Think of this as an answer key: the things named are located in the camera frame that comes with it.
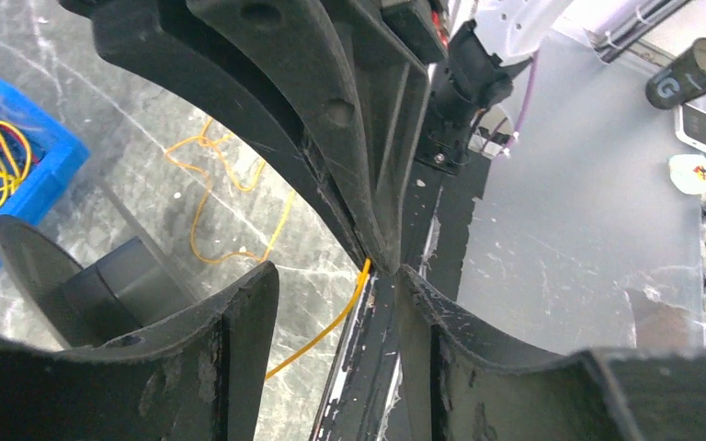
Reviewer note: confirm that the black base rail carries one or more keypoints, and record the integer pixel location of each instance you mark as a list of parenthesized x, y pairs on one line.
[(367, 396)]

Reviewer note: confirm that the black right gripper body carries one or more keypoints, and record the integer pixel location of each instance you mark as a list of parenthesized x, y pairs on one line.
[(421, 25)]

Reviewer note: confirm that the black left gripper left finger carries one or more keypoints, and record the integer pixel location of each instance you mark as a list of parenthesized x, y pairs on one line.
[(196, 375)]

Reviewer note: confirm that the black cylinder with letter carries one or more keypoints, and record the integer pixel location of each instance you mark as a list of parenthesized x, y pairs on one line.
[(681, 81)]

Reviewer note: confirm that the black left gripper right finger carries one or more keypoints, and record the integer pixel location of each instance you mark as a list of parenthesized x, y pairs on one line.
[(472, 381)]

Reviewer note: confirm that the black cable spool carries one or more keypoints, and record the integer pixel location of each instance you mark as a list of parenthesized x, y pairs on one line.
[(129, 288)]

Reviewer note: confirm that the blue plastic bin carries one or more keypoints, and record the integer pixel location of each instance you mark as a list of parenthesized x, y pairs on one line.
[(38, 157)]

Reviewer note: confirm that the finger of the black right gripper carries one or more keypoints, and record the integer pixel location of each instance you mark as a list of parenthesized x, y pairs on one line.
[(358, 90), (164, 43)]

